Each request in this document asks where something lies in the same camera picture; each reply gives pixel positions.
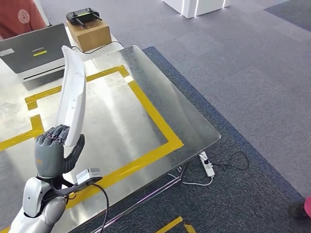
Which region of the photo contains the black remote controller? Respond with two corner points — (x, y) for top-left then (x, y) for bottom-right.
(66, 7), (103, 27)

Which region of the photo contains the grey laptop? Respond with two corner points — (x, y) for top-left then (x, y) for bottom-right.
(0, 23), (72, 83)

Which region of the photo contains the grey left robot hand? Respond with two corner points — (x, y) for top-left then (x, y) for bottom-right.
(34, 124), (85, 180)

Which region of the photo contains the black camera cable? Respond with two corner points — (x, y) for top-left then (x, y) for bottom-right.
(91, 183), (109, 233)

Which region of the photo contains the white lit plinth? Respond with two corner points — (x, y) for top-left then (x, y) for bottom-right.
(162, 0), (230, 19)

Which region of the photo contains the cardboard box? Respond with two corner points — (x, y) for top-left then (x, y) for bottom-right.
(66, 19), (112, 53)

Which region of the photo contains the white power strip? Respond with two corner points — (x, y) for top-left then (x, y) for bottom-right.
(199, 151), (216, 178)

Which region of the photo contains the thin black cable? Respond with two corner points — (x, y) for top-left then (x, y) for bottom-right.
(72, 41), (125, 54)

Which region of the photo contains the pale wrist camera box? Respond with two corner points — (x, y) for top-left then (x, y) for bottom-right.
(76, 168), (103, 186)

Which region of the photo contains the black power cable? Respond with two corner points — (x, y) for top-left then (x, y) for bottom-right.
(211, 151), (249, 172)

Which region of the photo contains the white power cable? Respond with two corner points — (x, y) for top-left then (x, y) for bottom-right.
(168, 173), (214, 187)

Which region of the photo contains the white curved plastic part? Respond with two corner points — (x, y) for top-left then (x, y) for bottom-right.
(56, 45), (87, 148)

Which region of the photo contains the yellow floor tape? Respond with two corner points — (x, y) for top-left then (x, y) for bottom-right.
(156, 216), (196, 233)

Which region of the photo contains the person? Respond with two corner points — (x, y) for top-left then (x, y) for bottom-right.
(0, 0), (47, 40)
(288, 196), (311, 221)

